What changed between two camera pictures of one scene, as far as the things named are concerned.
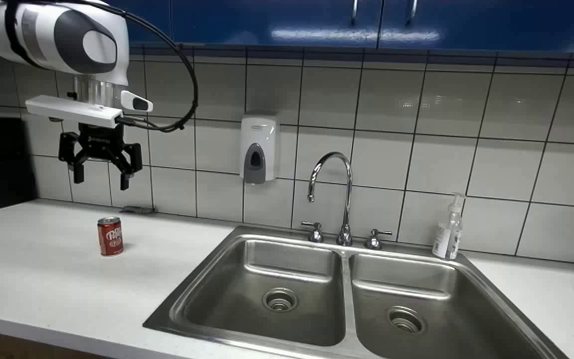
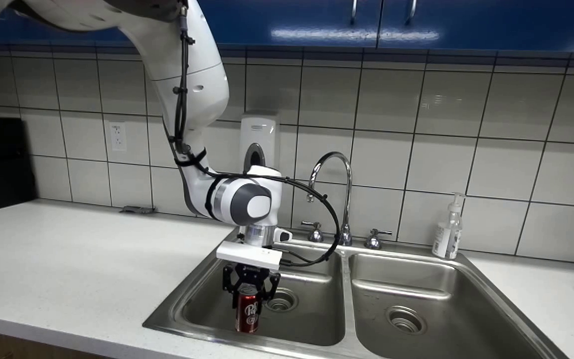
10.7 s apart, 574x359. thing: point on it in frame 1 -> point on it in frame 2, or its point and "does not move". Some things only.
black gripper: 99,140 -> 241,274
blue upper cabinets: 370,25 does not move
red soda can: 111,234 -> 249,314
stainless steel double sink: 278,294 does not move
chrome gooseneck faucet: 344,236 does not move
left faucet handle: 316,236 does not move
